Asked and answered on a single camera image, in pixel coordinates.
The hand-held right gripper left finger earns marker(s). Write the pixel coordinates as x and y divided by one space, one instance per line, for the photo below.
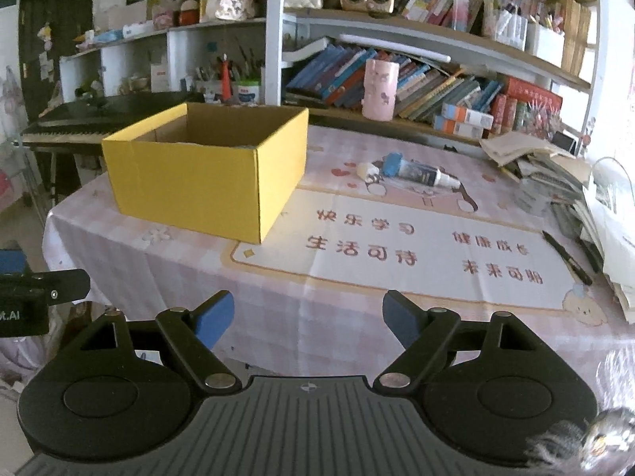
216 320

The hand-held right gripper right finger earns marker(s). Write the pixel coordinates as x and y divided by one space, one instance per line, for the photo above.
402 317

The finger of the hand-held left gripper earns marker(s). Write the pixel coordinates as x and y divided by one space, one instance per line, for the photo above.
64 283
12 262

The yellow cardboard box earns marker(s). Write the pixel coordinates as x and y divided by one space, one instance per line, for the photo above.
198 183

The white bottle with blue cap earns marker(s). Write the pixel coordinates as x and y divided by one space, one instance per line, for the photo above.
421 173

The small cream toy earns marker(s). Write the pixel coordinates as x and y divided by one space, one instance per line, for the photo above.
368 170

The pink checked cloth desktop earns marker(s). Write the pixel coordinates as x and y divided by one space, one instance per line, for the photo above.
173 277

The printed pink desk mat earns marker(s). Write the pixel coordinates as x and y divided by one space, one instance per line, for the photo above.
397 282

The black keyboard stand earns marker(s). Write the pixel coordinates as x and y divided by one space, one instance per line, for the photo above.
59 173

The black keyboard piano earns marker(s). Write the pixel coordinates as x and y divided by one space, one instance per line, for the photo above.
99 119

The black pen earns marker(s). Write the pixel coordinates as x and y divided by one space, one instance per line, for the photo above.
568 258

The orange and white carton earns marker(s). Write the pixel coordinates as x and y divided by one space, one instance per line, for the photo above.
459 128
469 115

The grey furry thing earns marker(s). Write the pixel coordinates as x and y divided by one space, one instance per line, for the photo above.
585 444

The pile of papers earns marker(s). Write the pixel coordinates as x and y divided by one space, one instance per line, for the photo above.
610 238

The white box red label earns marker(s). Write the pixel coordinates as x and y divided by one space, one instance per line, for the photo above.
160 78

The white jar blue label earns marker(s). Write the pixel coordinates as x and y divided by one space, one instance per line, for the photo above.
248 93

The pink printed cup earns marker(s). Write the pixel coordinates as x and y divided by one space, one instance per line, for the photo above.
379 89

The brush holder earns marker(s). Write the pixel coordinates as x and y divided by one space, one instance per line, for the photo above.
209 84

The red cone candle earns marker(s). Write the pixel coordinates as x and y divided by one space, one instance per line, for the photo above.
226 82

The small black device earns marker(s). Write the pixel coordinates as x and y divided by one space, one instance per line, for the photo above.
565 143

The blue tissue pack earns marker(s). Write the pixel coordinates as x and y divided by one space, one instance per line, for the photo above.
110 35

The row of slanted books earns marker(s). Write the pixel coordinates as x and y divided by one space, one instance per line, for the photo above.
342 77

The red book box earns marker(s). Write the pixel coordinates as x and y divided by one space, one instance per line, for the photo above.
531 96

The white tissue box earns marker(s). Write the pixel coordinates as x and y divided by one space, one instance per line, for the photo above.
138 28

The white shelf unit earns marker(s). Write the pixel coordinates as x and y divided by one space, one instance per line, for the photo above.
274 59

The white tube lamp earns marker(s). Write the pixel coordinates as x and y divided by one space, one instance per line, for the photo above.
397 47

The red round doll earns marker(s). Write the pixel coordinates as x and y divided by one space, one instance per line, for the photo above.
188 14

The white storage box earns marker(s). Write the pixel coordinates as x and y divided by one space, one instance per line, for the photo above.
544 47

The clear marker holder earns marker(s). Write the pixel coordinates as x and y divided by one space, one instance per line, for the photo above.
506 25

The pink tall bottle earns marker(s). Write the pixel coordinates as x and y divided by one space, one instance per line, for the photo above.
461 7

